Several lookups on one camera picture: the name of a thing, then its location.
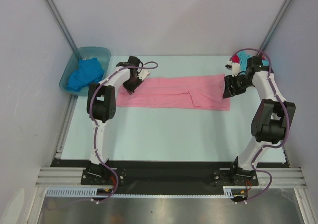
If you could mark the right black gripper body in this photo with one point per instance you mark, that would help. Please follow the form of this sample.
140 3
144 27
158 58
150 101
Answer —
229 86

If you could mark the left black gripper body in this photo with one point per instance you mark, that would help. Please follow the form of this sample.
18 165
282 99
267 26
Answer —
131 84

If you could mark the pink t shirt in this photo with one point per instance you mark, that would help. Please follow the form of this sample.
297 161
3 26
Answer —
193 92

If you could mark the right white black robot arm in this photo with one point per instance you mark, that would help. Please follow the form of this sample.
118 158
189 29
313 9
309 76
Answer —
271 123

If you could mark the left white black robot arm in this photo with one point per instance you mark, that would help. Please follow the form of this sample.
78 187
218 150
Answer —
101 101

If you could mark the red folded t shirt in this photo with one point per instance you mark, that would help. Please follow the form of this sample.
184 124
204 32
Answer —
255 63

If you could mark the teal folded t shirt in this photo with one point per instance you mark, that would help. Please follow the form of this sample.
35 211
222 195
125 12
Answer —
242 58

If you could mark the teal plastic bin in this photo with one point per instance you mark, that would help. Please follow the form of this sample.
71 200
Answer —
102 54

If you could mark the blue crumpled t shirt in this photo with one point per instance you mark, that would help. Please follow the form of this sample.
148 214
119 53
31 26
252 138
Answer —
89 71

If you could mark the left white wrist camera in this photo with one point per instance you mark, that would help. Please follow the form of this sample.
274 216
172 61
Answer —
143 74

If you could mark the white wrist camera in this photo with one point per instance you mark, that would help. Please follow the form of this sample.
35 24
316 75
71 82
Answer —
233 67
143 74

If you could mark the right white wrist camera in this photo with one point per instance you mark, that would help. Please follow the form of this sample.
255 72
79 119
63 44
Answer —
233 67

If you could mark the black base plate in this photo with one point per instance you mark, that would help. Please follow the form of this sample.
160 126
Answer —
166 178

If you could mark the front aluminium rail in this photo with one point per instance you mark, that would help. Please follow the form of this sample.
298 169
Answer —
69 177

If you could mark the right slotted cable duct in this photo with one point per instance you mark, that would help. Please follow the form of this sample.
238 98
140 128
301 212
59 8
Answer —
237 191

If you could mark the slotted cable duct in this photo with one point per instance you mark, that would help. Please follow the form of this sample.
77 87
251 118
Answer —
237 191
78 192

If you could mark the right aluminium corner post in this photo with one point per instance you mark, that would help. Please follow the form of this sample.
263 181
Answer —
275 24

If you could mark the aluminium corner post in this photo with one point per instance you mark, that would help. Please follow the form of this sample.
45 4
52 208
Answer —
275 24
60 23

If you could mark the left aluminium corner post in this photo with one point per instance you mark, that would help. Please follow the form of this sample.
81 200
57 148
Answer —
60 23

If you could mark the left slotted cable duct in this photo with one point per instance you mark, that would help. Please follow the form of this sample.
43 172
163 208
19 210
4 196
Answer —
78 192

